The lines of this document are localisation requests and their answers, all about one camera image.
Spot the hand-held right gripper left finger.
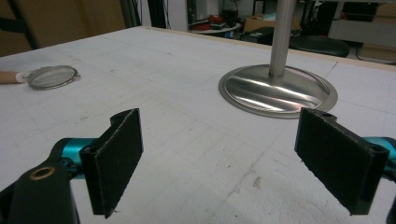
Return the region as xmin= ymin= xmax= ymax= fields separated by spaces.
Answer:
xmin=79 ymin=107 xmax=144 ymax=218

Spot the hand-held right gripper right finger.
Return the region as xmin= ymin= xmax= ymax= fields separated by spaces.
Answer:
xmin=294 ymin=107 xmax=390 ymax=217

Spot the mesh strainer with wooden handle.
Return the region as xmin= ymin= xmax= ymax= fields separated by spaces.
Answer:
xmin=0 ymin=64 xmax=81 ymax=91

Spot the steel utensil rack stand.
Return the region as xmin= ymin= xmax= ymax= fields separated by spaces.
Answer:
xmin=218 ymin=0 xmax=339 ymax=119

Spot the white grid mat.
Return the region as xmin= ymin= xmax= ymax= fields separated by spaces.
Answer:
xmin=0 ymin=26 xmax=396 ymax=224

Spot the black round stool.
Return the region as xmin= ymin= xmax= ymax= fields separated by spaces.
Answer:
xmin=289 ymin=35 xmax=350 ymax=58

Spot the small cardboard box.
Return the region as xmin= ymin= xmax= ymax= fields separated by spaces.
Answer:
xmin=243 ymin=13 xmax=302 ymax=34

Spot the round white table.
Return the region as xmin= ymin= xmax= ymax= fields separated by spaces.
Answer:
xmin=190 ymin=21 xmax=242 ymax=35

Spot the black metal frame post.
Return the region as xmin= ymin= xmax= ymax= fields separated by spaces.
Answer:
xmin=6 ymin=0 xmax=41 ymax=50

